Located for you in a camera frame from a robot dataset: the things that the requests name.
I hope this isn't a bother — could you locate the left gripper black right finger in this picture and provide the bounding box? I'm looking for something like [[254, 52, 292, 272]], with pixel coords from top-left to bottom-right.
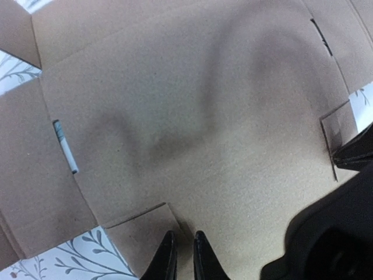
[[193, 230, 229, 280]]

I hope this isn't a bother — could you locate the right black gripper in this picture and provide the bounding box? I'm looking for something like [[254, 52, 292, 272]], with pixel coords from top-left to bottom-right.
[[260, 124, 373, 279]]

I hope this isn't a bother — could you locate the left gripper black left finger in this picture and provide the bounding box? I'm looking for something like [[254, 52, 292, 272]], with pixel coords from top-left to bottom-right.
[[140, 230, 177, 280]]

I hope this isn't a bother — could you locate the brown cardboard box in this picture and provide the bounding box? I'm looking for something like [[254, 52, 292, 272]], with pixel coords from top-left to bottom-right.
[[0, 0, 373, 280]]

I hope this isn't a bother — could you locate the floral patterned table mat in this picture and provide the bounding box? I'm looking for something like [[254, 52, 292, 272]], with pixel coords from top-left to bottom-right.
[[0, 0, 373, 280]]

